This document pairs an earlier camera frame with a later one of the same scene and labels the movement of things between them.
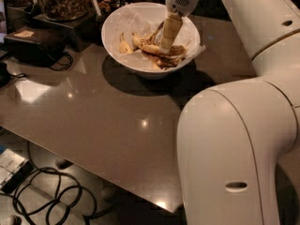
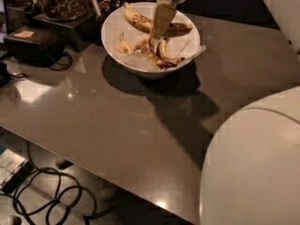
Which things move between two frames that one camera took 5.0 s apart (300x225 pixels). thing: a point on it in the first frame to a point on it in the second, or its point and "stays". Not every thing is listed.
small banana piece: [124, 46] stays
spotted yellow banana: [150, 45] to [145, 23]
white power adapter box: [14, 169] stays
